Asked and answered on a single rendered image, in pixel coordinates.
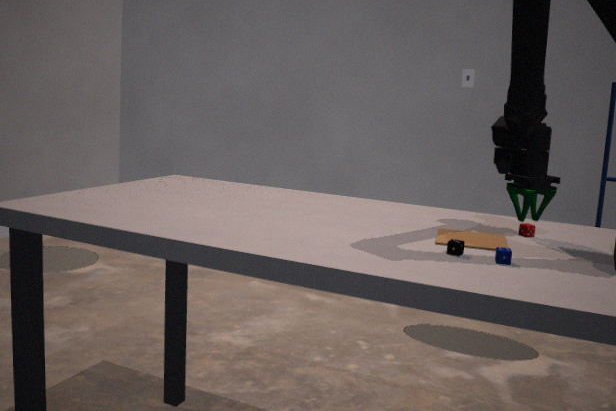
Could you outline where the tan flat mat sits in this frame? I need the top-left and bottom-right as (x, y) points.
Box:
(435, 228), (508, 251)

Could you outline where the blue die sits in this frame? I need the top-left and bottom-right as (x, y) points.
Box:
(495, 247), (512, 265)

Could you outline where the black die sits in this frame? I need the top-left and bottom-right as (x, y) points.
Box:
(447, 239), (464, 256)

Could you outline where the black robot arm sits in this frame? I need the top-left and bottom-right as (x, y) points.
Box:
(491, 0), (616, 175)

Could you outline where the red die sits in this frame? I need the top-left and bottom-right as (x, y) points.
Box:
(519, 224), (535, 237)

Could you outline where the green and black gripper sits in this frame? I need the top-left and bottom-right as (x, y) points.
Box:
(505, 150), (560, 222)

